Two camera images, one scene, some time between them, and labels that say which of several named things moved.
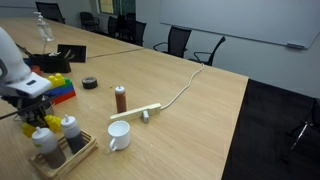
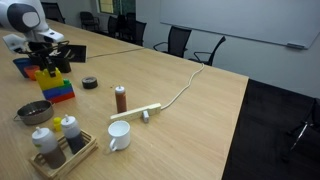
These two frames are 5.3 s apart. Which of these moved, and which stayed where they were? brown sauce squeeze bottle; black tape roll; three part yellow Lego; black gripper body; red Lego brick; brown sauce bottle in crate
Moved: three part yellow Lego; black gripper body
Stayed: red Lego brick; brown sauce bottle in crate; brown sauce squeeze bottle; black tape roll
